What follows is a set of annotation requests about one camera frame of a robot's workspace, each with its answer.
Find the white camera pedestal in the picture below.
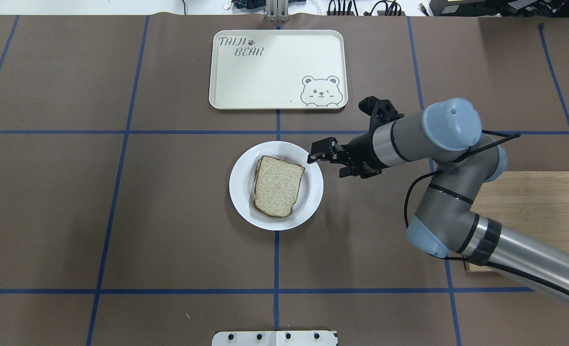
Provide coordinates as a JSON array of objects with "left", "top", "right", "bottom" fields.
[{"left": 211, "top": 330, "right": 339, "bottom": 346}]

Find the bread slice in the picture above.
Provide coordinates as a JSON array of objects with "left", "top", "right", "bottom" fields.
[{"left": 252, "top": 155, "right": 305, "bottom": 218}]

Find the black laptop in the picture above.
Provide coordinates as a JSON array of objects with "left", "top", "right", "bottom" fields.
[{"left": 428, "top": 0, "right": 569, "bottom": 18}]

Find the aluminium frame post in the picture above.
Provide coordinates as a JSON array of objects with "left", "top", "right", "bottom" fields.
[{"left": 265, "top": 0, "right": 290, "bottom": 23}]

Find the wooden cutting board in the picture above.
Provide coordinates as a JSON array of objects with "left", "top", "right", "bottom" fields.
[{"left": 472, "top": 171, "right": 569, "bottom": 254}]

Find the cream bear tray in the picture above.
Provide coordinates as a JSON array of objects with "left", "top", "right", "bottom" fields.
[{"left": 209, "top": 29, "right": 348, "bottom": 110}]

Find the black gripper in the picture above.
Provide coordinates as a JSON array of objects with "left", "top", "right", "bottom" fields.
[{"left": 307, "top": 135, "right": 383, "bottom": 179}]

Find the white round plate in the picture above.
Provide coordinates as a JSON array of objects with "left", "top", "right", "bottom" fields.
[{"left": 229, "top": 141, "right": 324, "bottom": 231}]

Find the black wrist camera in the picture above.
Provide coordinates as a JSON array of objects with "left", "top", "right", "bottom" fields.
[{"left": 358, "top": 96, "right": 404, "bottom": 129}]

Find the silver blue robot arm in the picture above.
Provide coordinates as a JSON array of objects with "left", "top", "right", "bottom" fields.
[{"left": 307, "top": 96, "right": 569, "bottom": 304}]

